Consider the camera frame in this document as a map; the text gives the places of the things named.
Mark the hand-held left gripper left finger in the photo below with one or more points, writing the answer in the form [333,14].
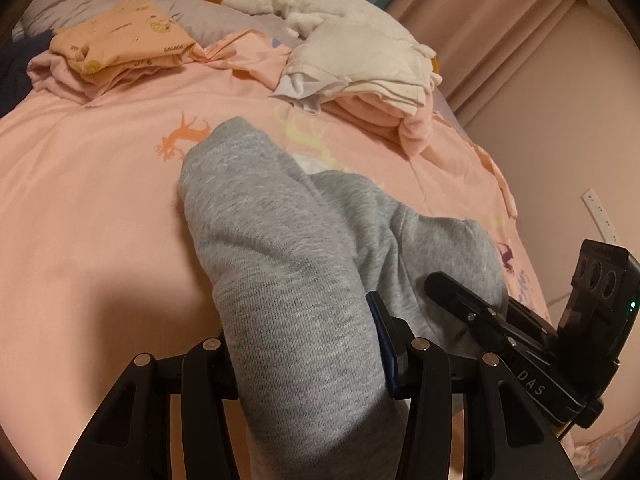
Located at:
[207,375]

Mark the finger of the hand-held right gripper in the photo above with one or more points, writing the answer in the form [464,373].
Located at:
[450,292]

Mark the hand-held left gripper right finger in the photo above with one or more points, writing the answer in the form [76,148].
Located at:
[389,360]

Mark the grey printed sweatshirt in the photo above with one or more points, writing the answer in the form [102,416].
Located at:
[280,260]

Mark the pink folded clothes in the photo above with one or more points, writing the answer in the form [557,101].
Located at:
[380,115]

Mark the white folded clothes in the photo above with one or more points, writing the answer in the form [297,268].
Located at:
[360,72]

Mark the white power strip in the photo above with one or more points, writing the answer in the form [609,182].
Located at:
[597,210]

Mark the pink printed duvet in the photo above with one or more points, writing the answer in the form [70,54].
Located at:
[90,210]

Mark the pink curtain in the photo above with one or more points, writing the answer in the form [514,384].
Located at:
[500,25]

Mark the white goose plush toy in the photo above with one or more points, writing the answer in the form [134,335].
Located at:
[350,15]

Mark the pale pink folded garment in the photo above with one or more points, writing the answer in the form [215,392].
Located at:
[50,70]

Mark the orange printed folded garment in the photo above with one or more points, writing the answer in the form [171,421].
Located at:
[125,30]

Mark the navy crumpled garment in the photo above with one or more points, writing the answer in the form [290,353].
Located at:
[20,60]

